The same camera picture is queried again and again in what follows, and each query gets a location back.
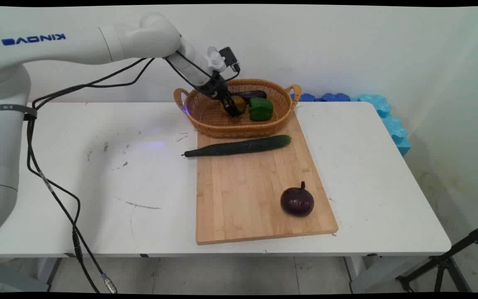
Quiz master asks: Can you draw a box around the green bell pepper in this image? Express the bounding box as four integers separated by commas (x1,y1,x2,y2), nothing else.
248,97,274,122

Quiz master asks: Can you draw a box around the black cable with metal connector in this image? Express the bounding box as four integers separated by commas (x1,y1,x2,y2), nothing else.
26,112,118,294

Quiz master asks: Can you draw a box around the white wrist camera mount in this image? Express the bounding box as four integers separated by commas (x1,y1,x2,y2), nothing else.
206,46,225,72

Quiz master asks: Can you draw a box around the black tripod stand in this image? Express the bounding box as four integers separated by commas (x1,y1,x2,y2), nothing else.
395,221,478,293

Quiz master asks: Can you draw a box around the long purple eggplant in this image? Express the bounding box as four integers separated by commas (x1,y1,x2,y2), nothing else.
235,90,267,100

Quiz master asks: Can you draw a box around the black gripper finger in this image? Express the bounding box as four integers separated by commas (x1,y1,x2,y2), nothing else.
221,97,237,118
228,94,243,115

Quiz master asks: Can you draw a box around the dark green cucumber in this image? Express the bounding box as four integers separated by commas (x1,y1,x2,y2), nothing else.
181,135,293,158

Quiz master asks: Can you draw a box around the yellow bell pepper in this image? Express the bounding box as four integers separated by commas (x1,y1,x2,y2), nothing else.
220,95,247,115

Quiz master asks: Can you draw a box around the round dark purple eggplant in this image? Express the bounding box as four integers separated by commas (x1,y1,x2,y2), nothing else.
280,181,315,217

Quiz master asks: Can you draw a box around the dark blue foam mat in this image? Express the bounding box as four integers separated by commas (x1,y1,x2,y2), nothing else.
291,93,352,103

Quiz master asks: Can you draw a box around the light blue foam mat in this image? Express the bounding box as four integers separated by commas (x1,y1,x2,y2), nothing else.
350,94,412,157

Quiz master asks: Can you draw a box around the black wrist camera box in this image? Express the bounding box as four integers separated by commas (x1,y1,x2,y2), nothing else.
218,47,240,72

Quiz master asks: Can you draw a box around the black strap on arm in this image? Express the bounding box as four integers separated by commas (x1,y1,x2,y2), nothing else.
0,104,39,121

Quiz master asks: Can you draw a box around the black cable to wrist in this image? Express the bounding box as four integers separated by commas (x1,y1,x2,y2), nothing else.
32,51,240,109

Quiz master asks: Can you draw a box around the white table leg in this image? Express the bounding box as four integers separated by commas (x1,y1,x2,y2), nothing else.
344,256,393,294
35,257,63,291

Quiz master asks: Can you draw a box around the woven wicker basket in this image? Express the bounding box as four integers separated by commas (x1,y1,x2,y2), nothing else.
173,78,302,139

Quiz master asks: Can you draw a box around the bamboo cutting board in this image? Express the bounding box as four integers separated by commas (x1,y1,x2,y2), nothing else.
195,109,339,245

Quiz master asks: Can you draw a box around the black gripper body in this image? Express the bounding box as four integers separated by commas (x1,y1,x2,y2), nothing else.
200,73,232,101

